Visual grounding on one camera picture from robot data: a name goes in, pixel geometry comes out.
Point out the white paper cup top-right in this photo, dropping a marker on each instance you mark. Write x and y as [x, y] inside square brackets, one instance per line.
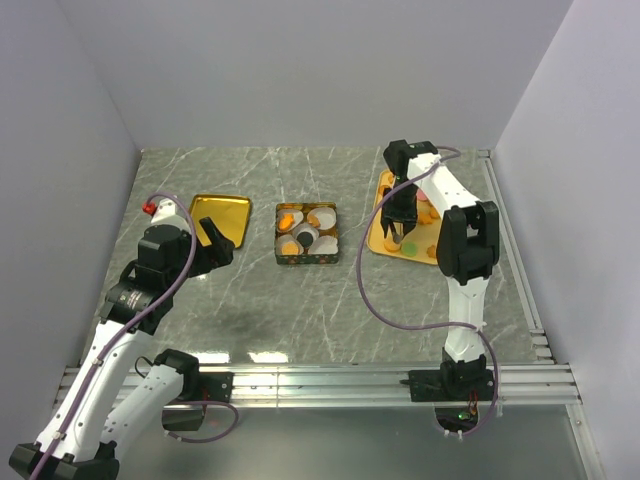
[327, 217]

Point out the metal serving tongs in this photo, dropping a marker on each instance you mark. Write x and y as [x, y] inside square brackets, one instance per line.
[396, 234]

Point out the white paper cup bottom-left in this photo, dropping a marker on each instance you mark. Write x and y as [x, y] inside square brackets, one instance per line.
[285, 238]

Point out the white paper cup bottom-right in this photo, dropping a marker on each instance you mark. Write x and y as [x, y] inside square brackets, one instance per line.
[324, 245]

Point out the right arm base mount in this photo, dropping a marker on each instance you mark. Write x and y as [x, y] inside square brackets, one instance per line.
[435, 386]

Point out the yellow cookie tray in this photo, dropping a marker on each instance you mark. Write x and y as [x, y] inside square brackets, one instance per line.
[425, 234]

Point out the green round cookie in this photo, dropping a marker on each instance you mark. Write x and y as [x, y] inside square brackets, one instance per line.
[409, 249]

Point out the white paper cup top-left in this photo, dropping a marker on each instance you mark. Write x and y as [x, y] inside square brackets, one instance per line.
[299, 216]

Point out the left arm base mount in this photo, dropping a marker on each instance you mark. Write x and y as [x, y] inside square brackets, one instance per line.
[200, 393]

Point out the orange shaped cookie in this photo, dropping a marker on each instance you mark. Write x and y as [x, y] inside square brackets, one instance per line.
[286, 222]

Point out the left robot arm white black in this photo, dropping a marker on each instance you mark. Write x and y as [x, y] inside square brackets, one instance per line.
[92, 431]

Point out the flower shaped butter cookie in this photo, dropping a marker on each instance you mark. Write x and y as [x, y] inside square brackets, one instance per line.
[432, 251]

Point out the round orange biscuit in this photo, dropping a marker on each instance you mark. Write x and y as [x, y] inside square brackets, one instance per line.
[392, 246]

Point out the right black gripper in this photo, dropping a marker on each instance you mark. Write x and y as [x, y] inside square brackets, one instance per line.
[408, 217]

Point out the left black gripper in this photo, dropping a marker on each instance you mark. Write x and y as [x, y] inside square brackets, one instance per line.
[216, 254]

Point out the green cookie tin box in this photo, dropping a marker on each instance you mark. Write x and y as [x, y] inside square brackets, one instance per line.
[305, 258]

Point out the aluminium mounting rail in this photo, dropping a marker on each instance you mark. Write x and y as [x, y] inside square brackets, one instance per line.
[379, 385]

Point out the gold tin lid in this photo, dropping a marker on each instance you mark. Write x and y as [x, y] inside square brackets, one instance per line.
[229, 213]

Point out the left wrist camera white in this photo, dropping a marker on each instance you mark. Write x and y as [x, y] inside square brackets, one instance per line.
[165, 212]

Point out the white paper cup centre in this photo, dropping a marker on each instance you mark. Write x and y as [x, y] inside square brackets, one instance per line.
[305, 226]

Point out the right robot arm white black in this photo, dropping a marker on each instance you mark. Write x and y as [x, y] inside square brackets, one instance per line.
[466, 251]

